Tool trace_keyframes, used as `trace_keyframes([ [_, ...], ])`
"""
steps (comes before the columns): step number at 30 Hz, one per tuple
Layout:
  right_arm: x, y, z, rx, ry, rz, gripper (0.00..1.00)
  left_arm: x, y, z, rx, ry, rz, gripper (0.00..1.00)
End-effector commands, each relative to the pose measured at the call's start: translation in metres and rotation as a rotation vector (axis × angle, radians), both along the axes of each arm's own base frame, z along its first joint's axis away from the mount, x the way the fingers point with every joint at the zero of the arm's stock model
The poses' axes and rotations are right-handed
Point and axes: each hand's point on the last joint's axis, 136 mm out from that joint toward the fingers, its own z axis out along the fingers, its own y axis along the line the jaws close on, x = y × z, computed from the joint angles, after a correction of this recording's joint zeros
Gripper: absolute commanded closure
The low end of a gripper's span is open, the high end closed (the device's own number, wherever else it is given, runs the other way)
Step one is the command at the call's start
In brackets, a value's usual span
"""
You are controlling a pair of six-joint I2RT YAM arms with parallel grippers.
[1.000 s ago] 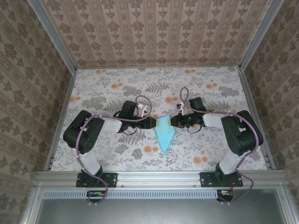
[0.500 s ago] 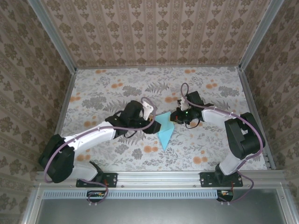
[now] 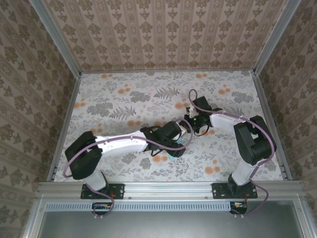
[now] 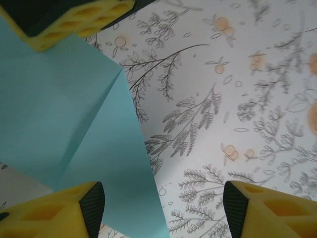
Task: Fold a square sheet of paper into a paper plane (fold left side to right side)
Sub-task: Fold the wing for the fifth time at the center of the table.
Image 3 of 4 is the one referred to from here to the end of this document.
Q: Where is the light blue cloth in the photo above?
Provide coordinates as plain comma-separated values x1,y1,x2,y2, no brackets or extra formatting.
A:
169,138,184,161

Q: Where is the floral printed table cover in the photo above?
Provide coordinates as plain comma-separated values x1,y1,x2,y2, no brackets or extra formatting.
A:
53,70,285,183

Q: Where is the grey metal panel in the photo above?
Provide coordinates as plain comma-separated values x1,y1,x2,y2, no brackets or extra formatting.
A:
22,200,317,238

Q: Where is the small black connector board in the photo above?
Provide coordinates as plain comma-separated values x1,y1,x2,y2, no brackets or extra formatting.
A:
229,201,248,215
91,202,112,215

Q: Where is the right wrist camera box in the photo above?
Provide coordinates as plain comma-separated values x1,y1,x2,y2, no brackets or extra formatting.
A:
185,106,198,118

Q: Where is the aluminium mounting rail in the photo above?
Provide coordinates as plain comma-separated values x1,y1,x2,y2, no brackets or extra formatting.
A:
37,180,305,200

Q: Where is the aluminium side rail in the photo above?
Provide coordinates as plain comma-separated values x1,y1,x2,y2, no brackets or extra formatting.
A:
252,71,293,181
46,73,82,182

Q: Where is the grey slotted cable duct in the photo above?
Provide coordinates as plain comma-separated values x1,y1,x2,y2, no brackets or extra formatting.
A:
46,201,232,212

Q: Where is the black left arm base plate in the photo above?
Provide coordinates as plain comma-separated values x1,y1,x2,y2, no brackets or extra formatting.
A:
80,182,125,200

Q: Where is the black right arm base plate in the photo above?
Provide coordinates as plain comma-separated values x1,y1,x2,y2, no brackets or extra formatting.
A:
212,182,258,200

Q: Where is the aluminium frame post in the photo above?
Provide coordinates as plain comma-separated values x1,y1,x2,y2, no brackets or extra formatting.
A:
252,0,303,75
31,0,82,78

